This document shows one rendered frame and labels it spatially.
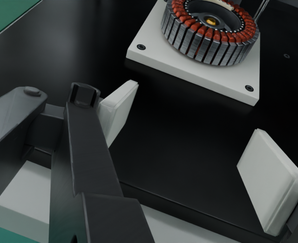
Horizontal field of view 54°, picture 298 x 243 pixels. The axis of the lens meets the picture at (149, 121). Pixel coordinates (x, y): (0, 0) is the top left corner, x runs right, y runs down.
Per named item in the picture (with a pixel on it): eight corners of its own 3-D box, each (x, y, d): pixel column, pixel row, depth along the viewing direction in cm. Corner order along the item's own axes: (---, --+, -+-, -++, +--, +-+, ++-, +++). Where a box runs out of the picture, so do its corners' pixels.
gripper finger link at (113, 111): (95, 168, 13) (79, 162, 13) (125, 124, 20) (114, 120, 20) (115, 107, 12) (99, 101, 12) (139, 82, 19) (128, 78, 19)
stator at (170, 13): (243, 82, 32) (261, 55, 30) (148, 46, 32) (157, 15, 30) (247, 33, 40) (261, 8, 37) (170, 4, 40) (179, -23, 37)
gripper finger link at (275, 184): (295, 176, 12) (312, 182, 12) (255, 127, 19) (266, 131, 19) (262, 233, 13) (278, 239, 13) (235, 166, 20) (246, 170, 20)
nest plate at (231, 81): (253, 106, 32) (259, 99, 31) (125, 58, 32) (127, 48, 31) (256, 39, 42) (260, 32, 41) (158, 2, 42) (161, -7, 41)
